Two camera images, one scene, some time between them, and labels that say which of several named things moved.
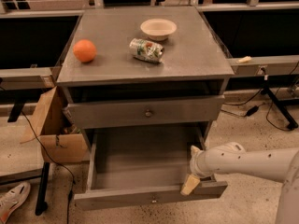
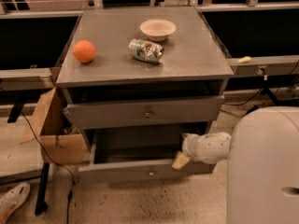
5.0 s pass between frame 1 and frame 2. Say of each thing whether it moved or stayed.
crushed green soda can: stayed
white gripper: moved
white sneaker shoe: stayed
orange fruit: stayed
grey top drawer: stayed
